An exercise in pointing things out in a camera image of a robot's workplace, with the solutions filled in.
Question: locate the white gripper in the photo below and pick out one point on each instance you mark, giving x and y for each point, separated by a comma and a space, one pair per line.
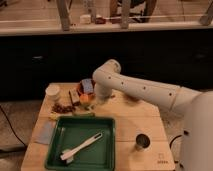
102, 94

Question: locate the metal fork dark handle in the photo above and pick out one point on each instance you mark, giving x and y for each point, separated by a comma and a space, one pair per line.
88, 107

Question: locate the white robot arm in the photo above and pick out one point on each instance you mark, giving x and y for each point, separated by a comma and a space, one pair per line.
196, 150

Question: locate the green plastic tray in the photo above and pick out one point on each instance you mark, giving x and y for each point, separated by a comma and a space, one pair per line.
70, 132

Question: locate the blue sponge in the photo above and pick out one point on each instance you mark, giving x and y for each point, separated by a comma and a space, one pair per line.
87, 86

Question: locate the orange fruit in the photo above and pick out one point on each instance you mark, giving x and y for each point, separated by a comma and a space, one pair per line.
85, 100

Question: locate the orange bowl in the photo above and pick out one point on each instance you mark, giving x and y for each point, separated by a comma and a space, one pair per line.
80, 88

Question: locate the dark red bowl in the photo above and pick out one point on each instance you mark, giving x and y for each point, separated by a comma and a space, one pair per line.
131, 98

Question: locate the brown wooden block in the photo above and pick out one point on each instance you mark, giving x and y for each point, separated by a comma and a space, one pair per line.
74, 96

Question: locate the white paper cup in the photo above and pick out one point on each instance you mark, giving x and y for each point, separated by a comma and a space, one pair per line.
53, 92

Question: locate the yellow banana toy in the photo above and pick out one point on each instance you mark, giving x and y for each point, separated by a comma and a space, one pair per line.
54, 116

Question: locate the wooden board table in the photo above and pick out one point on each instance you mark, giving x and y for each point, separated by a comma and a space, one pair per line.
132, 118

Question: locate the metal can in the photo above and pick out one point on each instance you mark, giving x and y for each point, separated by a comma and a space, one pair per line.
142, 142

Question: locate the grey blue cloth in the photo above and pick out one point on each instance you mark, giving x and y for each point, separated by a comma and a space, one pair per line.
45, 134

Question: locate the white plastic spatula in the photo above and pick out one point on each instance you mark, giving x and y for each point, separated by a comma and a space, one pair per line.
72, 152

